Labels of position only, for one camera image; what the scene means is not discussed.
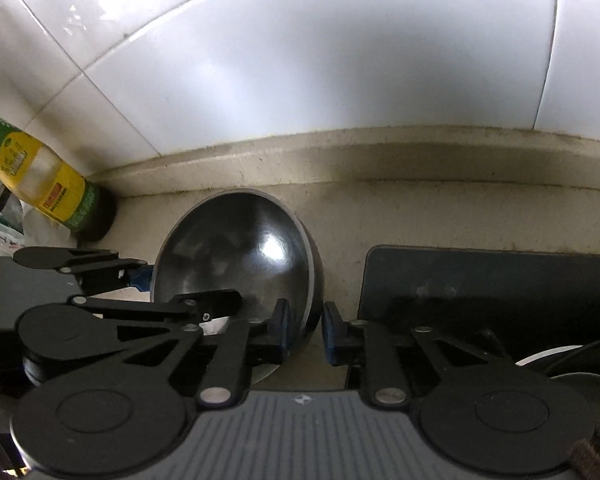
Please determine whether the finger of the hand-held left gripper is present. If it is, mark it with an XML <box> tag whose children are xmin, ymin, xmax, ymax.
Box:
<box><xmin>12</xmin><ymin>246</ymin><xmax>153</xmax><ymax>293</ymax></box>
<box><xmin>69</xmin><ymin>289</ymin><xmax>242</xmax><ymax>341</ymax></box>

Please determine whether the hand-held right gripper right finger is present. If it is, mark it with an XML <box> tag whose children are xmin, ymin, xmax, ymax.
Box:
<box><xmin>322</xmin><ymin>301</ymin><xmax>548</xmax><ymax>407</ymax></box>

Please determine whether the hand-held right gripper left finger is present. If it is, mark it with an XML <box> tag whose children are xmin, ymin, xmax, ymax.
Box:
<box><xmin>55</xmin><ymin>299</ymin><xmax>291</xmax><ymax>407</ymax></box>

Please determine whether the stainless steel bowl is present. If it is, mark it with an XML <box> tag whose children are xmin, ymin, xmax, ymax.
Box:
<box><xmin>151</xmin><ymin>189</ymin><xmax>327</xmax><ymax>381</ymax></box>

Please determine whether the person's right forearm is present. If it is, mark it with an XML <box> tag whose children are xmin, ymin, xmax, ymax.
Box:
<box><xmin>570</xmin><ymin>435</ymin><xmax>600</xmax><ymax>480</ymax></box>

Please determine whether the green cap yellow label bottle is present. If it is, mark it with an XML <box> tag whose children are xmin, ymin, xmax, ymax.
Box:
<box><xmin>0</xmin><ymin>105</ymin><xmax>118</xmax><ymax>243</ymax></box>

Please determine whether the black glass gas stove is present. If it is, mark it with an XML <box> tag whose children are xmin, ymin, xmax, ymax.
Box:
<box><xmin>345</xmin><ymin>245</ymin><xmax>600</xmax><ymax>441</ymax></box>

